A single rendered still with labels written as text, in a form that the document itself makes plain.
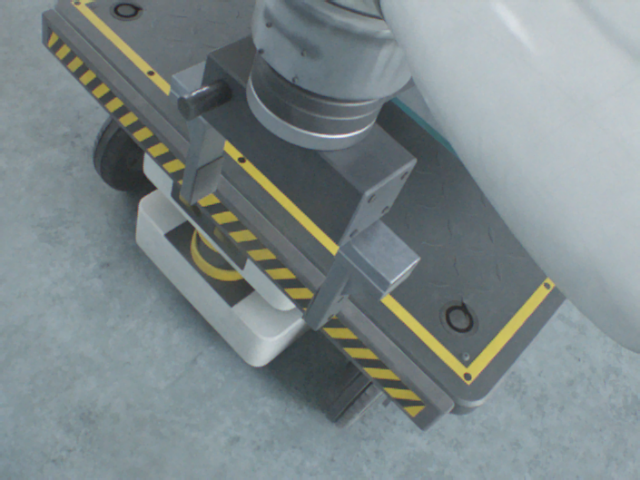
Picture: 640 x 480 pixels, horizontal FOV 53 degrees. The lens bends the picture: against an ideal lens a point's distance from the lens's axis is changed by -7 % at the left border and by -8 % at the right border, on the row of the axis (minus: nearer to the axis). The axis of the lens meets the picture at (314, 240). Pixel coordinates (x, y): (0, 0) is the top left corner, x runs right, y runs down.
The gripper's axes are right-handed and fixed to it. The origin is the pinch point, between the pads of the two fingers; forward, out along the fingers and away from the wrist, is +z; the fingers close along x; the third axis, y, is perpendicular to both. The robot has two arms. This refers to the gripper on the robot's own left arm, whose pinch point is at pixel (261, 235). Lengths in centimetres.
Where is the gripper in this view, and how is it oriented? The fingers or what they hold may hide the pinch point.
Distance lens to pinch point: 49.3
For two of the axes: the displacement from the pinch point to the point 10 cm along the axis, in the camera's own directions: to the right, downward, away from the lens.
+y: -6.7, 4.7, -5.8
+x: 7.0, 6.7, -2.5
